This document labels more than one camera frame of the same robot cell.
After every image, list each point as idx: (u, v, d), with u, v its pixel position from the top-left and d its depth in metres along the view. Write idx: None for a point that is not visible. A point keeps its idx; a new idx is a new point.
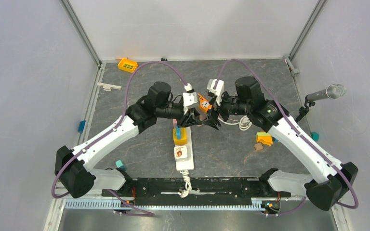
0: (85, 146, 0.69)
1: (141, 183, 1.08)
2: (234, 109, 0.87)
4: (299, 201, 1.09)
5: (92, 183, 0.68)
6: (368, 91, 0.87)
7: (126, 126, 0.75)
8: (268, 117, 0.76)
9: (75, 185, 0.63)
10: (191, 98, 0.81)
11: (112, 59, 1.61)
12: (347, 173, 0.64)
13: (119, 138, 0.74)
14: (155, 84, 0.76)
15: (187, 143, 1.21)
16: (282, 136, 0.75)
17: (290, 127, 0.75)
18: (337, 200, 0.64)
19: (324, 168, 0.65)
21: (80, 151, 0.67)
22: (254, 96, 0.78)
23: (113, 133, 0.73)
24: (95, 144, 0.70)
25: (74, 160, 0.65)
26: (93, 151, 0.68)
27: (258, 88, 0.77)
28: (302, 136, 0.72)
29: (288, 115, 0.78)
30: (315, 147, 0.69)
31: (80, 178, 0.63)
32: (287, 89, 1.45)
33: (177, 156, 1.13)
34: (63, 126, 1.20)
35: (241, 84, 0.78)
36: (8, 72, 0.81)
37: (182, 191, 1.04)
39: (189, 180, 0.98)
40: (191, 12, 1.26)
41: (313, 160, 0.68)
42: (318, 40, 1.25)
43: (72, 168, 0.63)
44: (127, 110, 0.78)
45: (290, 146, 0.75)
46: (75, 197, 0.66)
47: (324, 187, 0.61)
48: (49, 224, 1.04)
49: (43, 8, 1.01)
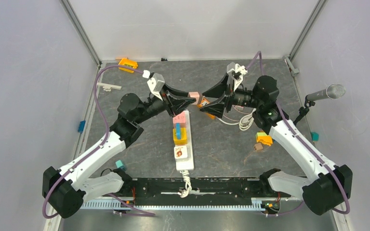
0: (72, 165, 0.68)
1: (141, 183, 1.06)
2: (247, 101, 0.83)
4: (298, 201, 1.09)
5: (82, 201, 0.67)
6: (368, 90, 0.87)
7: (112, 141, 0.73)
8: (268, 120, 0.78)
9: (64, 205, 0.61)
10: (151, 82, 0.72)
11: (112, 59, 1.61)
12: (341, 176, 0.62)
13: (107, 154, 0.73)
14: (122, 103, 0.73)
15: (187, 143, 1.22)
16: (279, 136, 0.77)
17: (287, 128, 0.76)
18: (334, 205, 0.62)
19: (316, 167, 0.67)
21: (68, 171, 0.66)
22: (267, 102, 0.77)
23: (100, 150, 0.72)
24: (83, 162, 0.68)
25: (61, 180, 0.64)
26: (81, 170, 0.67)
27: (275, 96, 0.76)
28: (298, 137, 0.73)
29: (287, 119, 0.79)
30: (310, 148, 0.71)
31: (69, 198, 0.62)
32: (287, 89, 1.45)
33: (177, 156, 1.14)
34: (63, 126, 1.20)
35: (263, 89, 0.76)
36: (8, 72, 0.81)
37: (182, 192, 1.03)
39: (189, 180, 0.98)
40: (191, 12, 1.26)
41: (306, 158, 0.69)
42: (318, 40, 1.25)
43: (60, 188, 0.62)
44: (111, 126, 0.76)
45: (286, 147, 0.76)
46: (66, 217, 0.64)
47: (314, 185, 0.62)
48: (49, 224, 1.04)
49: (43, 8, 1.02)
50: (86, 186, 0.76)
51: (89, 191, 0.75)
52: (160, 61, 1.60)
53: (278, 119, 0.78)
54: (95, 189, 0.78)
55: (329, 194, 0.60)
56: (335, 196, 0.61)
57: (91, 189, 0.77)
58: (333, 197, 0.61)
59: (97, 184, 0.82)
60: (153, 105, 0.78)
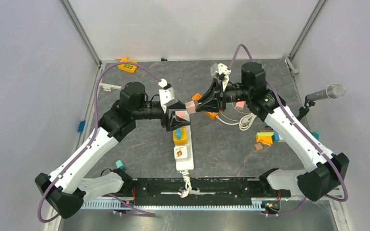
0: (61, 171, 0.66)
1: (141, 183, 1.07)
2: (239, 96, 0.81)
4: (298, 200, 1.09)
5: (81, 201, 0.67)
6: (368, 90, 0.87)
7: (101, 140, 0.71)
8: (264, 106, 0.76)
9: (60, 209, 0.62)
10: (166, 96, 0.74)
11: (112, 59, 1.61)
12: (338, 164, 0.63)
13: (97, 154, 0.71)
14: (127, 87, 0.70)
15: (187, 143, 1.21)
16: (275, 124, 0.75)
17: (285, 116, 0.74)
18: (326, 191, 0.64)
19: (314, 156, 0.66)
21: (57, 178, 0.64)
22: (257, 86, 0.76)
23: (88, 150, 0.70)
24: (71, 166, 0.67)
25: (52, 186, 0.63)
26: (71, 174, 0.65)
27: (263, 78, 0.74)
28: (296, 125, 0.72)
29: (284, 105, 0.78)
30: (308, 136, 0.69)
31: (63, 202, 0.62)
32: (287, 89, 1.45)
33: (177, 156, 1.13)
34: (63, 126, 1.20)
35: (247, 71, 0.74)
36: (8, 72, 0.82)
37: (182, 192, 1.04)
39: (189, 180, 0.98)
40: (191, 12, 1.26)
41: (304, 147, 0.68)
42: (318, 40, 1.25)
43: (53, 195, 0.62)
44: (101, 121, 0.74)
45: (283, 134, 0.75)
46: (67, 218, 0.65)
47: (312, 174, 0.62)
48: (49, 224, 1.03)
49: (43, 8, 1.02)
50: (86, 186, 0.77)
51: (90, 190, 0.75)
52: (160, 61, 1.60)
53: (274, 104, 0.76)
54: (96, 189, 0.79)
55: (326, 183, 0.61)
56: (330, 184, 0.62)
57: (92, 188, 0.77)
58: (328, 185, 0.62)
59: (96, 184, 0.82)
60: (152, 108, 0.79)
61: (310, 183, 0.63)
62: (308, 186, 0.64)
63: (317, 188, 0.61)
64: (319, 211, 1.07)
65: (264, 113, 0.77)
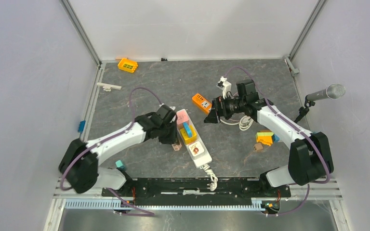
0: (99, 140, 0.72)
1: (141, 183, 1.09)
2: (237, 107, 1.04)
4: (298, 201, 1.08)
5: (95, 178, 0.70)
6: (368, 90, 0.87)
7: (137, 130, 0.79)
8: (254, 106, 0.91)
9: (81, 177, 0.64)
10: None
11: (112, 59, 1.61)
12: (318, 142, 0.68)
13: (127, 141, 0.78)
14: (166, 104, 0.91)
15: (198, 138, 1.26)
16: (264, 118, 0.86)
17: (270, 110, 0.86)
18: (315, 178, 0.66)
19: (293, 134, 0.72)
21: (95, 145, 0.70)
22: (248, 94, 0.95)
23: (125, 134, 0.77)
24: (108, 141, 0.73)
25: (87, 151, 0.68)
26: (106, 147, 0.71)
27: (252, 87, 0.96)
28: (279, 115, 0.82)
29: (272, 105, 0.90)
30: (288, 122, 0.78)
31: (89, 171, 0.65)
32: (287, 89, 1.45)
33: (194, 153, 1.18)
34: (63, 125, 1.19)
35: (240, 83, 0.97)
36: (8, 71, 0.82)
37: (209, 186, 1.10)
39: (211, 172, 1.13)
40: (191, 11, 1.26)
41: (285, 129, 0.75)
42: (317, 40, 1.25)
43: (85, 159, 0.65)
44: (137, 118, 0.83)
45: (271, 126, 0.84)
46: (79, 192, 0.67)
47: (292, 151, 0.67)
48: (49, 224, 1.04)
49: (42, 9, 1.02)
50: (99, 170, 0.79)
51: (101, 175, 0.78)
52: (160, 61, 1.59)
53: (264, 105, 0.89)
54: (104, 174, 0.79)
55: (309, 160, 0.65)
56: (315, 165, 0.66)
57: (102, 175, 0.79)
58: (315, 166, 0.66)
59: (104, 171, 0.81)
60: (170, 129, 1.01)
61: (295, 162, 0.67)
62: (295, 168, 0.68)
63: (299, 163, 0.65)
64: (319, 210, 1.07)
65: (256, 112, 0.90)
